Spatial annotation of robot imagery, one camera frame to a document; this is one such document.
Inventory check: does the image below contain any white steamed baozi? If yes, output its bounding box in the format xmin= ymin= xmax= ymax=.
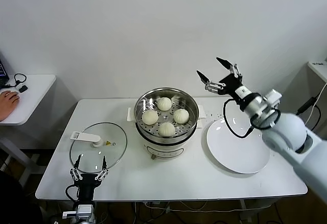
xmin=158 ymin=121 xmax=176 ymax=137
xmin=173 ymin=108 xmax=190 ymax=124
xmin=157 ymin=96 xmax=172 ymax=111
xmin=142 ymin=109 xmax=159 ymax=125

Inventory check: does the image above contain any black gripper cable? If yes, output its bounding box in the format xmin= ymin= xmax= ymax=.
xmin=65 ymin=184 xmax=79 ymax=201
xmin=222 ymin=93 xmax=281 ymax=138

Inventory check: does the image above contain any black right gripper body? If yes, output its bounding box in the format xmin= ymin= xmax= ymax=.
xmin=218 ymin=73 xmax=246 ymax=102

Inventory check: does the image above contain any black power cable with adapter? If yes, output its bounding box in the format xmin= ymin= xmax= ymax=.
xmin=296 ymin=96 xmax=322 ymax=133

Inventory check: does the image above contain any glass lid white handle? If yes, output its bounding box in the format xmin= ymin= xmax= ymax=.
xmin=69 ymin=121 xmax=128 ymax=173

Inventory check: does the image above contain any white electric cooker pot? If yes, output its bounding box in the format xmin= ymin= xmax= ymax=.
xmin=127 ymin=105 xmax=206 ymax=161

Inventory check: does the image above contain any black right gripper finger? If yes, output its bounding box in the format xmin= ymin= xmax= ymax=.
xmin=196 ymin=70 xmax=226 ymax=94
xmin=216 ymin=57 xmax=243 ymax=81

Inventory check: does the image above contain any stainless steel steamer basket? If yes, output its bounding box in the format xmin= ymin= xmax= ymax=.
xmin=134 ymin=87 xmax=200 ymax=144

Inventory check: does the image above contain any person's bare hand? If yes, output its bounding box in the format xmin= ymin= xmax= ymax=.
xmin=0 ymin=90 xmax=20 ymax=121

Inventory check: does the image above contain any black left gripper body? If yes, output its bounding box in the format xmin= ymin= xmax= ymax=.
xmin=75 ymin=172 xmax=103 ymax=201

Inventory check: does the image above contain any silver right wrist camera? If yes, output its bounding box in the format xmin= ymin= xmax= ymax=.
xmin=264 ymin=89 xmax=283 ymax=106

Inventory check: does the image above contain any black looped thin cable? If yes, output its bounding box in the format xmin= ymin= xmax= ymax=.
xmin=6 ymin=73 xmax=28 ymax=88

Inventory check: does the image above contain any white cable under table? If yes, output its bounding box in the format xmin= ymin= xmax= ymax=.
xmin=143 ymin=200 xmax=246 ymax=213

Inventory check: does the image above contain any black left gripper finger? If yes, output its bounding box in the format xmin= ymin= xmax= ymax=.
xmin=95 ymin=155 xmax=110 ymax=181
xmin=70 ymin=154 xmax=82 ymax=181

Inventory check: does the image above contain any white round plate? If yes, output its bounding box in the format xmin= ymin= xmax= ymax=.
xmin=206 ymin=118 xmax=271 ymax=175

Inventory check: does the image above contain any white hanging cable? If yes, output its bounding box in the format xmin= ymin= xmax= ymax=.
xmin=305 ymin=83 xmax=327 ymax=122

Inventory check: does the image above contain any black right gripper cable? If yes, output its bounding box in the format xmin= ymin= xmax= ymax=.
xmin=222 ymin=93 xmax=281 ymax=138

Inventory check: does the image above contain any black laptop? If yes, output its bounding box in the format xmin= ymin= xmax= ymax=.
xmin=0 ymin=55 xmax=11 ymax=88

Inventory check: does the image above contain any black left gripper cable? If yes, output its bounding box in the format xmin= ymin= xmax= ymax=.
xmin=65 ymin=184 xmax=79 ymax=201

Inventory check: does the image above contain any white side table rounded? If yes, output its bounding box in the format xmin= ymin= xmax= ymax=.
xmin=0 ymin=74 xmax=58 ymax=174

